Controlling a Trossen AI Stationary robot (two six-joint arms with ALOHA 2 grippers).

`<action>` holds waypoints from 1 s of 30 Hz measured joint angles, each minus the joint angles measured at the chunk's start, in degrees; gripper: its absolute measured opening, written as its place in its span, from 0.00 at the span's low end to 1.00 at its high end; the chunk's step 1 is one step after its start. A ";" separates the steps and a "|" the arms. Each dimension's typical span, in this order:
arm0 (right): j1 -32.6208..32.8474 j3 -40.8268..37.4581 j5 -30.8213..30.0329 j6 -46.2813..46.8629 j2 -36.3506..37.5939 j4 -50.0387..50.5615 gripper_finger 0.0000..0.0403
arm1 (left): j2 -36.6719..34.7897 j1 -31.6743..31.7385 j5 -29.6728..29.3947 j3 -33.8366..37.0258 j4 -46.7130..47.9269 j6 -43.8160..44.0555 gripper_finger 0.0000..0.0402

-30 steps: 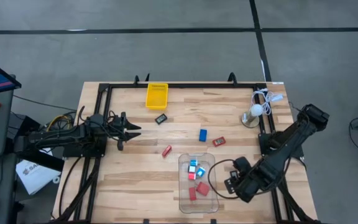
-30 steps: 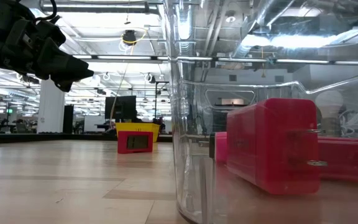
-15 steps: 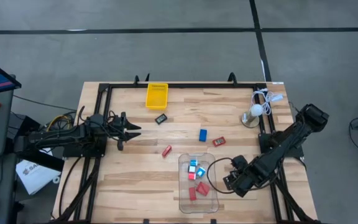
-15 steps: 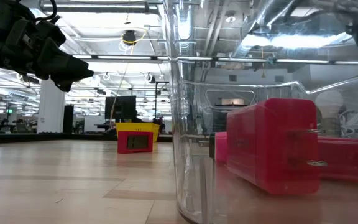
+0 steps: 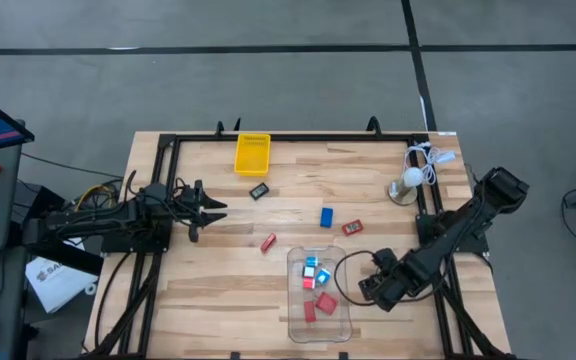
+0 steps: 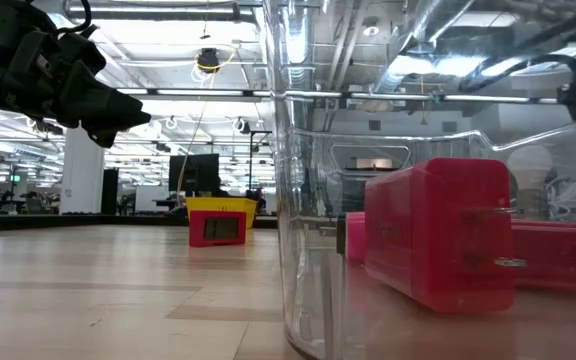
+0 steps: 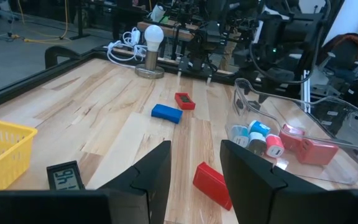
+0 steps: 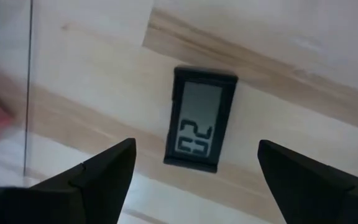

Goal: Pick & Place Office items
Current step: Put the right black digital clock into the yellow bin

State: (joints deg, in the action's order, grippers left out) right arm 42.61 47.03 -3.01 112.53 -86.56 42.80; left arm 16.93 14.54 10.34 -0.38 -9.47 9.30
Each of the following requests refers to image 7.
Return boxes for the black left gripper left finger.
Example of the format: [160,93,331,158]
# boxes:
[0,140,172,224]

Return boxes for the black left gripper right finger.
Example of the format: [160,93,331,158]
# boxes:
[221,139,358,224]

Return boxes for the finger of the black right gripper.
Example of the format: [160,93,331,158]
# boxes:
[177,57,188,78]
[203,63,214,85]

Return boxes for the white USB wall charger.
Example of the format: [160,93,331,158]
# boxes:
[248,131,267,157]

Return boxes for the red USB wall charger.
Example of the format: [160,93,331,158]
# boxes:
[265,133,286,159]

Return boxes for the red power adapter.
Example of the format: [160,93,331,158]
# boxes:
[296,138,339,166]
[278,123,306,151]

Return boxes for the small wooden table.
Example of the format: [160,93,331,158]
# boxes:
[137,21,198,42]

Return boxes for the table lamp with white bulb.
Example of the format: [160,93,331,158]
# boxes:
[134,24,166,80]

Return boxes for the blue rectangular block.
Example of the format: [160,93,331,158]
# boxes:
[150,103,184,124]

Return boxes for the red rectangular block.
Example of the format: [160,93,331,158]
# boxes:
[192,161,233,212]

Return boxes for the white jug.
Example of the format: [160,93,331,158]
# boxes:
[150,3,167,23]

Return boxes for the black digital thermometer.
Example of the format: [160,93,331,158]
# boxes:
[46,160,86,191]

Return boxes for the clear plastic bin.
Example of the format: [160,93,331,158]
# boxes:
[224,77,358,185]

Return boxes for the yellow plastic basket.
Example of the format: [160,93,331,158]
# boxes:
[0,115,39,192]

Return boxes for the black table clamp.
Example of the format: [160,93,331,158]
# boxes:
[44,45,83,70]

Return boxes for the orange and black jacket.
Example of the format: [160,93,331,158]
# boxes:
[317,32,358,68]

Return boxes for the white lamp cable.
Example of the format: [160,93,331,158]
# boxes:
[105,27,149,68]

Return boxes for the silver frame bracket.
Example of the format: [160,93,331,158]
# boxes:
[302,70,311,113]

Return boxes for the yellow floor cable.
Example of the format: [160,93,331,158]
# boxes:
[0,0,71,45]

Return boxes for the black aluminium table frame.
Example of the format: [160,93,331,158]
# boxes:
[0,49,310,114]

